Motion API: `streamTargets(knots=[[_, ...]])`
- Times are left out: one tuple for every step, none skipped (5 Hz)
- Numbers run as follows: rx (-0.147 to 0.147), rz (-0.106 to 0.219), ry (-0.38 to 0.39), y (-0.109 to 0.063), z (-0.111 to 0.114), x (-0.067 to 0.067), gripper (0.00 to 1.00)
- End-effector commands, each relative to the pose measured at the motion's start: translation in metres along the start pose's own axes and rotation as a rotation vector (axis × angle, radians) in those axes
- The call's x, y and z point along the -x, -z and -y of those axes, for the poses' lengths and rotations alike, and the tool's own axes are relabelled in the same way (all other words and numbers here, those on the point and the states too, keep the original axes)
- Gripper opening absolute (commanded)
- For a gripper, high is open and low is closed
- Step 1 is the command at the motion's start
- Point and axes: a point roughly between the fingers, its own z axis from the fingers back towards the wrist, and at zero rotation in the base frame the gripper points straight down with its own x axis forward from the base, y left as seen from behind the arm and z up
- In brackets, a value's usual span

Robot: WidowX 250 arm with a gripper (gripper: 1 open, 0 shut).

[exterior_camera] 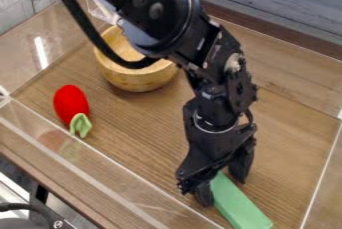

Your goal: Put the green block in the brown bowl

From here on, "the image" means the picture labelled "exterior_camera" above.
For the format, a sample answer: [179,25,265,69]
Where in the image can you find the red felt strawberry toy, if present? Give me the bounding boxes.
[54,85,93,138]

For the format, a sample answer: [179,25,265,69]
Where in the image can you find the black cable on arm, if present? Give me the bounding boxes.
[39,0,162,70]

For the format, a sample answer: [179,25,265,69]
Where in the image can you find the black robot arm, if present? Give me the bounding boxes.
[103,0,258,207]

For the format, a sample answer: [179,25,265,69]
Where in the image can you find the clear acrylic front barrier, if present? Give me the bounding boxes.
[0,89,222,229]

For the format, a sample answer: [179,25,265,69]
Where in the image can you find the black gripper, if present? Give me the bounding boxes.
[174,111,260,208]

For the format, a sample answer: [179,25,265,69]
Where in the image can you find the green rectangular block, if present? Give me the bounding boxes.
[210,172,274,229]

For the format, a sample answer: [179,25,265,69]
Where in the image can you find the black cable under table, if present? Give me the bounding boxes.
[0,201,55,229]

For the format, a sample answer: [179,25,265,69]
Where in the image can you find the clear acrylic corner bracket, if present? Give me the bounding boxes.
[86,0,119,25]

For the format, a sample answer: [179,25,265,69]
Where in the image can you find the light wooden bowl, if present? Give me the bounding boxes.
[94,26,179,92]

